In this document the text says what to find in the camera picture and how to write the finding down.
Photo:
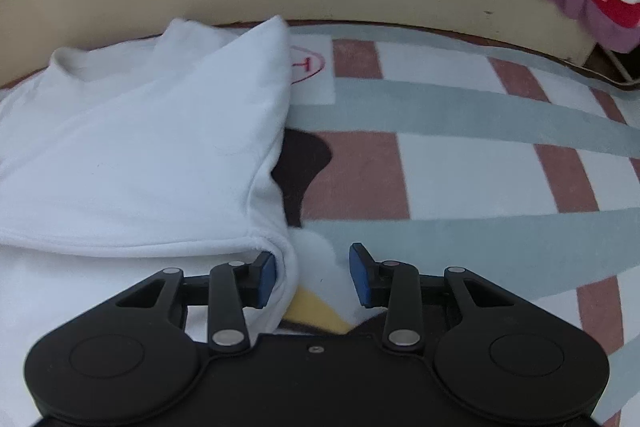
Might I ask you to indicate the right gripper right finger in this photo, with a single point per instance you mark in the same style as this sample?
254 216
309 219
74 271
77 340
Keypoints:
402 291

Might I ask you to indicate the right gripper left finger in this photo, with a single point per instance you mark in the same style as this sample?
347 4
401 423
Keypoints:
226 291

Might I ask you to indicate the white long-sleeve shirt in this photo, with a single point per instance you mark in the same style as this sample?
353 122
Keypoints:
121 161

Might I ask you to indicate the checkered floor rug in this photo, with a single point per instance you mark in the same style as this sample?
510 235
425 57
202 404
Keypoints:
437 157

